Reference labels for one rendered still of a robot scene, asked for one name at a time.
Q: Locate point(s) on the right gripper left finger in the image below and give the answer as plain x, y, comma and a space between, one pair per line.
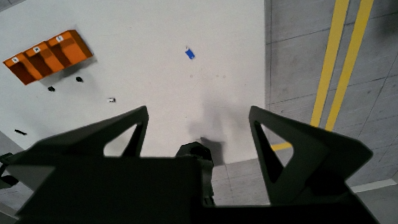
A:
91, 139

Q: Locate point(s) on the orange rack of bins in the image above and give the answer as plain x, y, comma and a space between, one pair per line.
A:
67, 49

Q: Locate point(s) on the blue usb stick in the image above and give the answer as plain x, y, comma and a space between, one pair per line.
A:
189, 53

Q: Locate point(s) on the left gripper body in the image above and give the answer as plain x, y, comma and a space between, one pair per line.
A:
7, 181

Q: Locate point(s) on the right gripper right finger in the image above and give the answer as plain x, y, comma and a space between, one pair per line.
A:
318, 156

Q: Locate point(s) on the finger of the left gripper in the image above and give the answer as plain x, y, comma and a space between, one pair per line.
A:
8, 160
2, 168

